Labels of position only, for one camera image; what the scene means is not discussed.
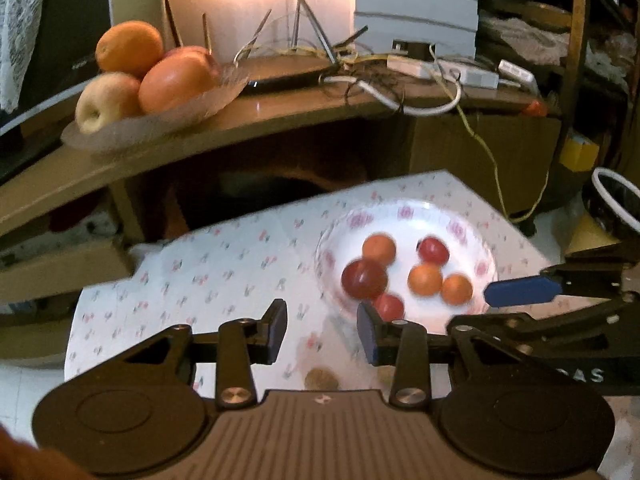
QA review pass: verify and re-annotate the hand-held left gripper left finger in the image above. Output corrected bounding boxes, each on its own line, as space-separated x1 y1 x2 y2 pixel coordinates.
122 299 289 407

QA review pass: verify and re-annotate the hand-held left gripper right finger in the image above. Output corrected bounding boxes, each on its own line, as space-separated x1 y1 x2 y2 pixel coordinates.
356 303 523 408

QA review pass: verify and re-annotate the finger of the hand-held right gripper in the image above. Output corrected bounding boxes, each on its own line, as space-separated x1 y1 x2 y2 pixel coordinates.
449 297 627 357
484 266 623 308

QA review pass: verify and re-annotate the red tomato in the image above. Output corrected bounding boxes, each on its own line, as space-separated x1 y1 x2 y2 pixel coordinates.
417 237 449 266
372 294 405 322

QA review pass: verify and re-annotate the large red apple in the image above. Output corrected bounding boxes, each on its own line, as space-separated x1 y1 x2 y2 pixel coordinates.
341 258 389 302

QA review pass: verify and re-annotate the small orange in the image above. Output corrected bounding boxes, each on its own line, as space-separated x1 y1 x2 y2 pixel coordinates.
407 263 444 296
362 234 397 267
441 274 474 306

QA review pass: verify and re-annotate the white floral plate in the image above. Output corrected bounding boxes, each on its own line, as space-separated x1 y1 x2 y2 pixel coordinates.
315 200 498 336

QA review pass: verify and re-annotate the cherry print tablecloth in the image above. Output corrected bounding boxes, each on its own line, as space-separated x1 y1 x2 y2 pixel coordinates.
64 170 640 466

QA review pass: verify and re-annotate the black bowl with white rim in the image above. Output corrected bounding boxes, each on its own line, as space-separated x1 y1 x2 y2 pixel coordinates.
581 167 640 242

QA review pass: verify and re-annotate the yellow box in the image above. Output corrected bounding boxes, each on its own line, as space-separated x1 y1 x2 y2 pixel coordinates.
559 129 600 172

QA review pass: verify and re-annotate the white charger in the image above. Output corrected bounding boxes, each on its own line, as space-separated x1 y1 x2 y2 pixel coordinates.
497 59 540 94

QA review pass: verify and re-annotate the white power strip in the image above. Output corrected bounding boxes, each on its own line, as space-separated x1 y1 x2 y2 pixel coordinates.
435 57 501 89

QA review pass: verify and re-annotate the wooden television stand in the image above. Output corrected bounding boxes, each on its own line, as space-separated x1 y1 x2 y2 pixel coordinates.
0 67 563 306

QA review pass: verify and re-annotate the glass fruit bowl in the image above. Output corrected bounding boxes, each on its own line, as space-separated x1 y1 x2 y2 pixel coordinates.
60 62 251 154

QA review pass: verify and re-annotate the white plug adapter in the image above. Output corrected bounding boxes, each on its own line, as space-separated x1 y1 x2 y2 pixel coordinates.
387 54 432 79

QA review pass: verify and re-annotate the white lace doily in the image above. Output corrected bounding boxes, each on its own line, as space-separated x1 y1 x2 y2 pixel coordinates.
481 14 572 62

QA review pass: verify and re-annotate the black router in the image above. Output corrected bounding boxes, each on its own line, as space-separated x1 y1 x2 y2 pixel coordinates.
240 0 371 94

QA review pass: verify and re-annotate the large orange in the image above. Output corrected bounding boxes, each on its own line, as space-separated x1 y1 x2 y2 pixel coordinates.
138 52 219 115
95 20 165 79

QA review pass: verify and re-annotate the yellow apple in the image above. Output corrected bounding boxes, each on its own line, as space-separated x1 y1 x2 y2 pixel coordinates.
75 72 143 135

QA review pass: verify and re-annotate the reddish apple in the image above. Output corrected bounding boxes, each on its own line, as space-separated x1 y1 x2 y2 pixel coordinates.
165 45 221 79

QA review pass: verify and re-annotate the wooden shelf unit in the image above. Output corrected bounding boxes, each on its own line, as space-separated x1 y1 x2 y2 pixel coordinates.
477 0 640 128

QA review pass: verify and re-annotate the white slatted panel stack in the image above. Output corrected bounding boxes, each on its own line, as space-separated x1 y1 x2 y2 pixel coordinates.
353 0 482 59

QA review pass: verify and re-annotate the curved black television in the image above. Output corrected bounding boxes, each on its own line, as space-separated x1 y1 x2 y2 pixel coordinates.
0 0 113 186

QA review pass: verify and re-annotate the white lace cloth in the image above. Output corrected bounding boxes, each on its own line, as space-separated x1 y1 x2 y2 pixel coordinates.
0 0 54 114

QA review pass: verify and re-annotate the yellow cable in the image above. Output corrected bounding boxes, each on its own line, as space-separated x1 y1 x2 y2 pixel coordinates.
235 42 551 224

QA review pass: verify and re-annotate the white cable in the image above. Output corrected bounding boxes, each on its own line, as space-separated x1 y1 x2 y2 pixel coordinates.
320 59 464 117

